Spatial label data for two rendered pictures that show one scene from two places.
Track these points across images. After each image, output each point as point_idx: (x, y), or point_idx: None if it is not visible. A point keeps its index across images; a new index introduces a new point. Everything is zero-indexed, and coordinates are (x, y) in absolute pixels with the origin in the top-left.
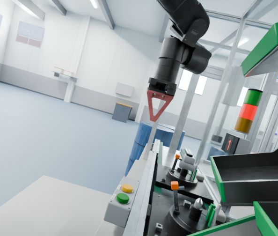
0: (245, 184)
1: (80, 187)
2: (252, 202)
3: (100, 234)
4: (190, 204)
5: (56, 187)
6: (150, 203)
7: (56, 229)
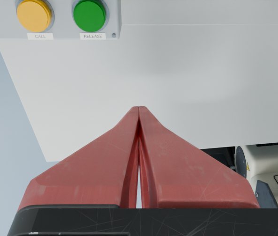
0: None
1: (27, 100)
2: None
3: (126, 15)
4: None
5: (60, 130)
6: None
7: (148, 80)
